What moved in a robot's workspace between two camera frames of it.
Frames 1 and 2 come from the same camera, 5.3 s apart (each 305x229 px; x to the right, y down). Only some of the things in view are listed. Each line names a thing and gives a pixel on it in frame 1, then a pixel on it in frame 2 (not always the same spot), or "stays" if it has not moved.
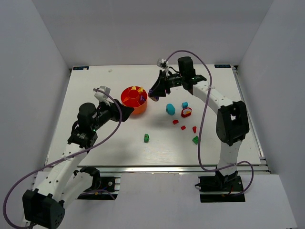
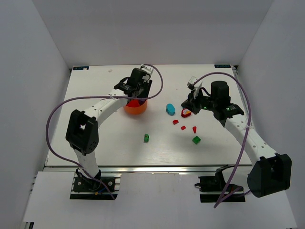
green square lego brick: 196,140 stays
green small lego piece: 146,138 stays
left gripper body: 114,110 → 141,93
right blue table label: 222,66 stays
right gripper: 167,82 → 190,105
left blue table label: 80,67 stays
